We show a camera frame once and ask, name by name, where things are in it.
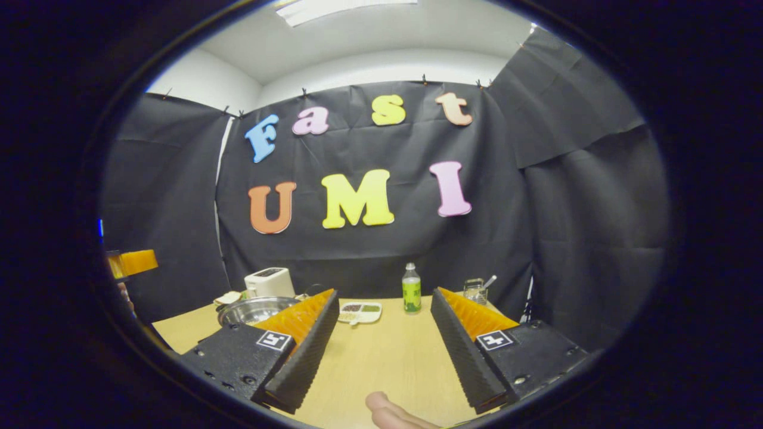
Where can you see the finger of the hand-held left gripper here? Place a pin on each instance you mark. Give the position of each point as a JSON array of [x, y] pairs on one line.
[[137, 262]]

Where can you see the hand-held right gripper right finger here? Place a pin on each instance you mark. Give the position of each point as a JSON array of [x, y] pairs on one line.
[[465, 357]]

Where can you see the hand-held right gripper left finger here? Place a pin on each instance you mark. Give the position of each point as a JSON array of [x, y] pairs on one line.
[[301, 357]]

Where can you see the white divided dish of beans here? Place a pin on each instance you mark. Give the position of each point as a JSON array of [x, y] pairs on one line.
[[360, 313]]

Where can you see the white toaster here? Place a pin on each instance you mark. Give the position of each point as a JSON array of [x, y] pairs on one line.
[[271, 283]]

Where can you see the metal spoon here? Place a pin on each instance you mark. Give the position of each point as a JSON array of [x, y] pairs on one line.
[[490, 280]]

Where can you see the green drink bottle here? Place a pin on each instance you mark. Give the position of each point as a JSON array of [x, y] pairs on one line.
[[411, 295]]

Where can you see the white bread sandwich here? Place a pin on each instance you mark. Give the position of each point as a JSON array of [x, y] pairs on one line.
[[228, 298]]

